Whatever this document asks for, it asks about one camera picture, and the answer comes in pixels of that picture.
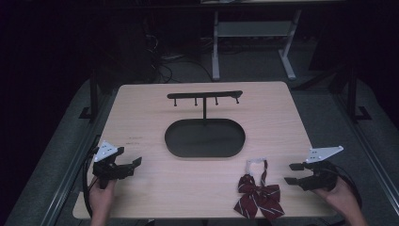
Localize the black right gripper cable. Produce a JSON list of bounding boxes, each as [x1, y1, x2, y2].
[[326, 163, 364, 209]]

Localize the dark red striped bow tie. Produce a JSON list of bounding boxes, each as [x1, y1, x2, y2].
[[232, 157, 286, 221]]

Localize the black hook stand with tray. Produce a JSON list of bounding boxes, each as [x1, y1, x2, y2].
[[164, 89, 247, 159]]

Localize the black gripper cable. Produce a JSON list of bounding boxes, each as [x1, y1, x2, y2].
[[81, 146, 102, 218], [326, 163, 364, 209]]

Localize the person's right hand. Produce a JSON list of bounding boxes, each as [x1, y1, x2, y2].
[[312, 178, 359, 216]]

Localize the person's left hand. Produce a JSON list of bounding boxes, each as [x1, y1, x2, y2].
[[88, 175, 118, 218]]

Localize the white metal desk frame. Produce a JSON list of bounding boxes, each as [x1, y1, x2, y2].
[[211, 8, 303, 81]]

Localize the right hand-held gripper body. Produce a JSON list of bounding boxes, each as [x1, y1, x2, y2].
[[300, 145, 344, 192]]

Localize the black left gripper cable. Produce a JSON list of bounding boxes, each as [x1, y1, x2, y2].
[[81, 146, 102, 218]]

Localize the black metal stand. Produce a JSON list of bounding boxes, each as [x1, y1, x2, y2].
[[343, 61, 373, 124], [78, 68, 102, 122]]

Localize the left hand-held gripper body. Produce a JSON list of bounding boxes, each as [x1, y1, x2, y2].
[[91, 140, 136, 190]]

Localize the black floor cables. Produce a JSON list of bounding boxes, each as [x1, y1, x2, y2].
[[143, 33, 215, 85]]

